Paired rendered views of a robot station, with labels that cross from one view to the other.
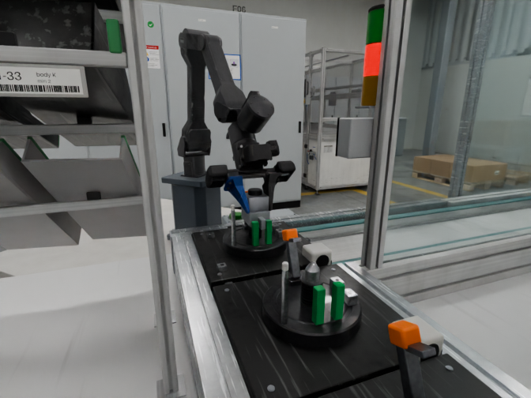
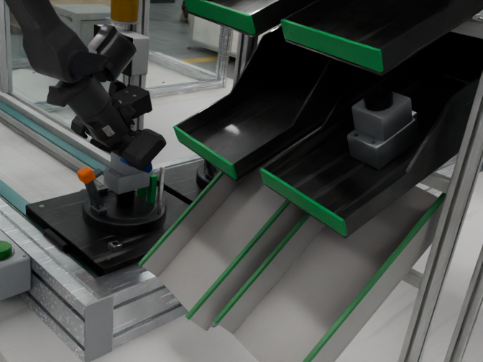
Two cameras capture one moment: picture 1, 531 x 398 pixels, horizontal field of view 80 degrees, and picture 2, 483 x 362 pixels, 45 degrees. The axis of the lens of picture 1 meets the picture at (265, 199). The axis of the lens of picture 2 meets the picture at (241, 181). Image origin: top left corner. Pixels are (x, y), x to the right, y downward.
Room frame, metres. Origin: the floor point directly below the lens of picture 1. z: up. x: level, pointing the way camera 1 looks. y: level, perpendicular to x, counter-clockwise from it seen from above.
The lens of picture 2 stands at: (0.88, 0.89, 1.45)
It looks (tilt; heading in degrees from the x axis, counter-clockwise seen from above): 24 degrees down; 242
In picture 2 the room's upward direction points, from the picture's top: 7 degrees clockwise
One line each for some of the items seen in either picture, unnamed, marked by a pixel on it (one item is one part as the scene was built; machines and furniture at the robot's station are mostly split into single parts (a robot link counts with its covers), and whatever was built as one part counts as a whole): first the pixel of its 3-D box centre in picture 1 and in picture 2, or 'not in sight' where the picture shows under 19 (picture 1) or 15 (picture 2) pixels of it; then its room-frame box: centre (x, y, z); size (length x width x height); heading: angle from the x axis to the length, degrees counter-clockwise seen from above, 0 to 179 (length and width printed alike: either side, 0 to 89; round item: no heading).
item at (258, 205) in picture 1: (256, 207); (132, 165); (0.62, 0.02, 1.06); 0.08 x 0.04 x 0.07; 20
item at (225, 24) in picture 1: (202, 121); not in sight; (3.80, 0.73, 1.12); 0.80 x 0.54 x 2.25; 111
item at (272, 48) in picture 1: (266, 120); not in sight; (4.08, -0.01, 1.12); 0.80 x 0.54 x 2.25; 111
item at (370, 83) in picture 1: (376, 91); (124, 6); (0.59, -0.20, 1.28); 0.05 x 0.05 x 0.05
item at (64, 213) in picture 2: (255, 248); (124, 219); (0.63, 0.02, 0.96); 0.24 x 0.24 x 0.02; 20
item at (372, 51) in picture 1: (379, 61); not in sight; (0.59, -0.20, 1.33); 0.05 x 0.05 x 0.05
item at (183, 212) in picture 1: (197, 205); not in sight; (0.95, 0.22, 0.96); 0.15 x 0.15 x 0.20; 66
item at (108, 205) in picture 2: (254, 240); (125, 210); (0.63, 0.02, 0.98); 0.14 x 0.14 x 0.02
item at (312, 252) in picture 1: (316, 257); not in sight; (0.57, -0.10, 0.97); 0.05 x 0.05 x 0.04; 20
